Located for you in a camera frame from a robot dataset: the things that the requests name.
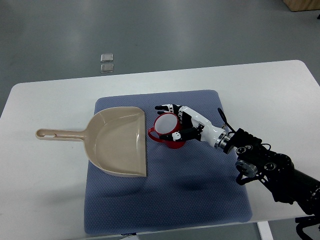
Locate black device at edge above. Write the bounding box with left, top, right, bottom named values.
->
left=294, top=216, right=320, bottom=240

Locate red cup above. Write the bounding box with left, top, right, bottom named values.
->
left=147, top=112, right=185, bottom=149

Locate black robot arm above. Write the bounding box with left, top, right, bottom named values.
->
left=218, top=128, right=320, bottom=217

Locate wooden box corner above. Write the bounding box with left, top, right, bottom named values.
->
left=283, top=0, right=320, bottom=12

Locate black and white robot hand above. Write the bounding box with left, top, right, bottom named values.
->
left=154, top=104, right=227, bottom=148

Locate white table leg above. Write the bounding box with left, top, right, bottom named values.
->
left=257, top=221, right=274, bottom=240

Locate beige plastic dustpan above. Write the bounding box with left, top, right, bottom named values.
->
left=35, top=106, right=147, bottom=178

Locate lower metal floor plate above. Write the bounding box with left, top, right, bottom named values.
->
left=100, top=63, right=114, bottom=73

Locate blue-grey textured mat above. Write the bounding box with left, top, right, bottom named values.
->
left=83, top=89, right=253, bottom=235

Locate upper metal floor plate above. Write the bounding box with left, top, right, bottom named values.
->
left=100, top=53, right=114, bottom=63

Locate metal floor plate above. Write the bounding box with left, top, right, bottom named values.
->
left=100, top=53, right=114, bottom=63
left=100, top=63, right=114, bottom=73

